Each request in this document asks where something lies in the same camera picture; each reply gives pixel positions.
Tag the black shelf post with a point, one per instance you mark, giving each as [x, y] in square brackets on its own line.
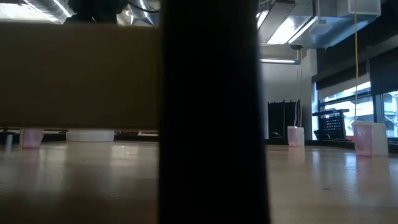
[214, 124]

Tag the smooth silver ventilation duct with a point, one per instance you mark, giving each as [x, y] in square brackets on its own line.
[141, 14]

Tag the clear medicine bottle white cap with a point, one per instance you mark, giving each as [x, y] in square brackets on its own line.
[300, 136]
[380, 140]

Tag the brown cardboard box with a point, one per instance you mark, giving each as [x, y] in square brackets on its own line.
[77, 77]

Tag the red object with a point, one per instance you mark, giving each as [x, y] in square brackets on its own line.
[350, 138]

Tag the white hexagonal plant pot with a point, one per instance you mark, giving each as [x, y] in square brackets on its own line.
[90, 136]

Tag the white ceiling box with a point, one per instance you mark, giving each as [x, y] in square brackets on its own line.
[365, 7]

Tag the black window blind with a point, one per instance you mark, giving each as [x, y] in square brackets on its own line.
[384, 74]

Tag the black cabinet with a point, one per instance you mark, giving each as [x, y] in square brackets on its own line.
[281, 119]

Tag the fluorescent tube light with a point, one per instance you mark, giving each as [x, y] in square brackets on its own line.
[280, 61]

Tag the black dome camera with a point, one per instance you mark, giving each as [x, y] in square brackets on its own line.
[296, 47]

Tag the pink medicine bottle white cap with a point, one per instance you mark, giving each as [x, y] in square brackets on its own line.
[362, 141]
[291, 137]
[32, 139]

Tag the black perforated cart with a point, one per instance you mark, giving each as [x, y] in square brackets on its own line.
[332, 126]

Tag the ribbed silver ventilation duct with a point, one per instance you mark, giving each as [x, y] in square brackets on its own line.
[59, 7]

